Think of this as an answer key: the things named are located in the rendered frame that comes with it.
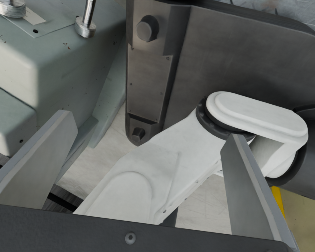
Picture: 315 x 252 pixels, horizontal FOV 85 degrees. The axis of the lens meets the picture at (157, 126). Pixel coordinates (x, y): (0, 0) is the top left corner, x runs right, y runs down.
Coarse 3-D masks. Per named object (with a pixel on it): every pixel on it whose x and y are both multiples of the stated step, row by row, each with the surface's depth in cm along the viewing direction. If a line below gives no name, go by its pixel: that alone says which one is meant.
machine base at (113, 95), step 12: (120, 48) 89; (120, 60) 93; (120, 72) 99; (108, 84) 107; (120, 84) 104; (108, 96) 114; (120, 96) 111; (96, 108) 126; (108, 108) 122; (108, 120) 132; (96, 132) 147; (96, 144) 163
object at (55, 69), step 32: (32, 0) 52; (64, 0) 61; (96, 0) 72; (0, 32) 41; (32, 32) 46; (64, 32) 52; (96, 32) 61; (0, 64) 44; (32, 64) 42; (64, 64) 52; (96, 64) 76; (32, 96) 50; (64, 96) 67; (96, 96) 111
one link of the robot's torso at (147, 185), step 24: (192, 120) 37; (216, 120) 35; (144, 144) 30; (168, 144) 32; (192, 144) 33; (216, 144) 33; (120, 168) 23; (144, 168) 24; (168, 168) 25; (192, 168) 29; (216, 168) 38; (96, 192) 20; (120, 192) 20; (144, 192) 20; (168, 192) 22; (192, 192) 36; (96, 216) 18; (120, 216) 18; (144, 216) 18
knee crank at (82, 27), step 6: (90, 0) 47; (90, 6) 48; (84, 12) 50; (90, 12) 50; (78, 18) 52; (84, 18) 51; (90, 18) 51; (78, 24) 51; (84, 24) 52; (90, 24) 53; (78, 30) 52; (84, 30) 52; (90, 30) 52; (84, 36) 53; (90, 36) 54
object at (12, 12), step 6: (0, 0) 41; (6, 0) 42; (12, 0) 43; (18, 0) 44; (0, 6) 41; (6, 6) 41; (12, 6) 42; (18, 6) 43; (24, 6) 44; (0, 12) 42; (6, 12) 42; (12, 12) 43; (18, 12) 43; (24, 12) 45
